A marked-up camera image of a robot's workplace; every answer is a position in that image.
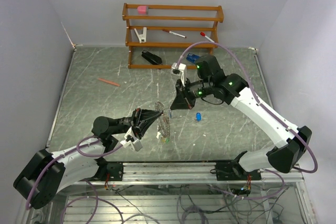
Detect loose cables under table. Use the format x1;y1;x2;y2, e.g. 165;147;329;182
104;183;297;224

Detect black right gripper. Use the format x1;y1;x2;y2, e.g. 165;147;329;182
170;77;213;110

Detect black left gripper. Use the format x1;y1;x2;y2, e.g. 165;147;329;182
113;108;163;140

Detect pink eraser block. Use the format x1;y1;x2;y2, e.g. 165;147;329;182
137;5;149;15

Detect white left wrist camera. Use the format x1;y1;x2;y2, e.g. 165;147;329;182
120;127;142;152

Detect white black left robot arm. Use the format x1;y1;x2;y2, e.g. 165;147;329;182
13;108;163;210

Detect orange pencil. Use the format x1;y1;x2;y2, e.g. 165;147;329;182
98;78;120;87

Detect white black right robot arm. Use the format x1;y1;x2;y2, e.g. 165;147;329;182
170;55;312;180

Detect blue stapler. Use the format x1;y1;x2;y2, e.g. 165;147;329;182
186;53;200;64

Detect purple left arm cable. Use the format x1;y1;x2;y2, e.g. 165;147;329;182
25;135;127;224

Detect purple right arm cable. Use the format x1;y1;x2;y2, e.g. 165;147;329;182
175;41;318;200

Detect black stapler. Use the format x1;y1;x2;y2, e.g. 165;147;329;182
141;50;162;65

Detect white plastic clip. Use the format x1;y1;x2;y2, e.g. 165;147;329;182
134;27;147;43

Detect brown wooden shelf rack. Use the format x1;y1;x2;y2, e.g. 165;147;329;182
122;3;224;69

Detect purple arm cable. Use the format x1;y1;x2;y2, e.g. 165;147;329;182
175;41;318;200
25;135;127;224

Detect silver keyring chain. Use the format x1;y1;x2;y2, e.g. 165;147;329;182
153;101;171;139

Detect red white marker pen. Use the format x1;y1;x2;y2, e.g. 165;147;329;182
162;29;187;39

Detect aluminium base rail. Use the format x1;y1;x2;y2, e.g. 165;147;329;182
28;161;305;185

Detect red capped white marker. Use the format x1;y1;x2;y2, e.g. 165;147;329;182
200;32;215;42

